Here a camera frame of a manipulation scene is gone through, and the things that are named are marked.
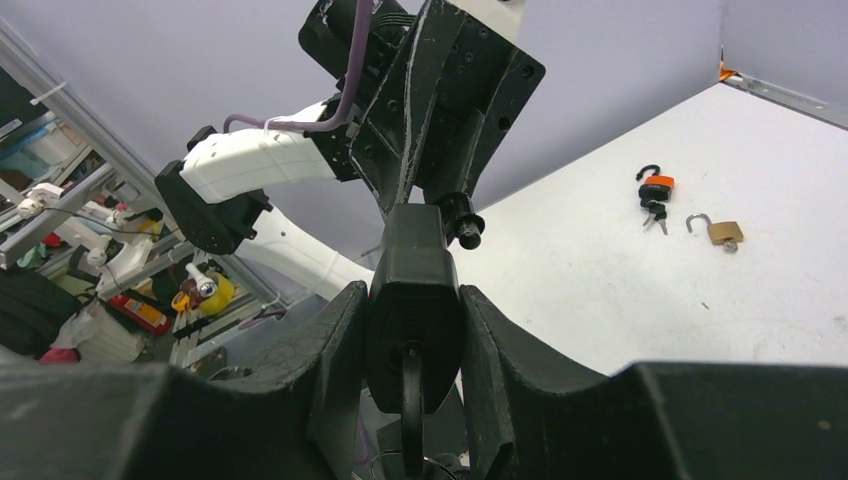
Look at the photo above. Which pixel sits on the small brass padlock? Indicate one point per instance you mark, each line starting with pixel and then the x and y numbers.
pixel 727 234

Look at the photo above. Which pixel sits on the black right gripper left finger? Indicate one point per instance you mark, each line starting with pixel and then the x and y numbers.
pixel 289 412

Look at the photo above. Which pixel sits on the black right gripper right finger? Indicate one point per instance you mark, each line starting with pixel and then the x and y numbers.
pixel 533 413

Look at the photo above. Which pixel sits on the cluttered background shelf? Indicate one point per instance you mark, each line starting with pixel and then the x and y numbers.
pixel 121 240

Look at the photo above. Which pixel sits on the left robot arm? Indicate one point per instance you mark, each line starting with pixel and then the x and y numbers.
pixel 217 192

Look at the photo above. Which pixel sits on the small black-headed keys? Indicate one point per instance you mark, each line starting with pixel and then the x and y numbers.
pixel 656 215

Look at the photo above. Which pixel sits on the aluminium table edge rail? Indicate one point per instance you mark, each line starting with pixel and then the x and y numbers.
pixel 830 113

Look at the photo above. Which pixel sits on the orange and black padlock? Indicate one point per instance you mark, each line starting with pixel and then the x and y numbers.
pixel 654 187

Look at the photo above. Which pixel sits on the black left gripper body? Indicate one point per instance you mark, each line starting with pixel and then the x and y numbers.
pixel 439 90

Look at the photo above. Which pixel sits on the large black padlock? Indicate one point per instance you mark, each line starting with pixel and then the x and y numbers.
pixel 414 304

